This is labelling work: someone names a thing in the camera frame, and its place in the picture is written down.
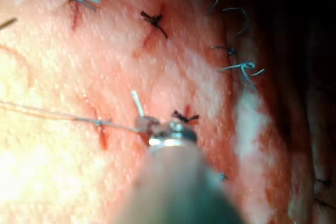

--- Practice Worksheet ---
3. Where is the right arm needle driver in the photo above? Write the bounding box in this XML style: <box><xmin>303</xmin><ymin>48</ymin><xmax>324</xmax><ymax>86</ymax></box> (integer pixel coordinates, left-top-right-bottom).
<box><xmin>148</xmin><ymin>121</ymin><xmax>198</xmax><ymax>148</ymax></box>

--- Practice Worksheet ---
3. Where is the right arm needle driver jaw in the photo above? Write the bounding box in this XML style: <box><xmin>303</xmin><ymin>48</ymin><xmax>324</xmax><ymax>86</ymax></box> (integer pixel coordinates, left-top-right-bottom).
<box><xmin>134</xmin><ymin>115</ymin><xmax>161</xmax><ymax>135</ymax></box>

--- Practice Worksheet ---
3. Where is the blue thread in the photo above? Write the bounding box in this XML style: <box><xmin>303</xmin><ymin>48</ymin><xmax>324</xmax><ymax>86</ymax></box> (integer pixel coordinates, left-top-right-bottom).
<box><xmin>0</xmin><ymin>90</ymin><xmax>145</xmax><ymax>133</ymax></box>

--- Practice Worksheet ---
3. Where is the black stitching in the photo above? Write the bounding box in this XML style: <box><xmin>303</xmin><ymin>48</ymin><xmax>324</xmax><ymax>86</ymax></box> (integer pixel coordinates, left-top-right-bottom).
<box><xmin>172</xmin><ymin>110</ymin><xmax>201</xmax><ymax>124</ymax></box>
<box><xmin>140</xmin><ymin>10</ymin><xmax>169</xmax><ymax>40</ymax></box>

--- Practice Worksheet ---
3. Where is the tissue pad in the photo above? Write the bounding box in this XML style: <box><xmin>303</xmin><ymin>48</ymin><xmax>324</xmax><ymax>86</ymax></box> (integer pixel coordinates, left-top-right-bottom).
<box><xmin>0</xmin><ymin>0</ymin><xmax>336</xmax><ymax>224</ymax></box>

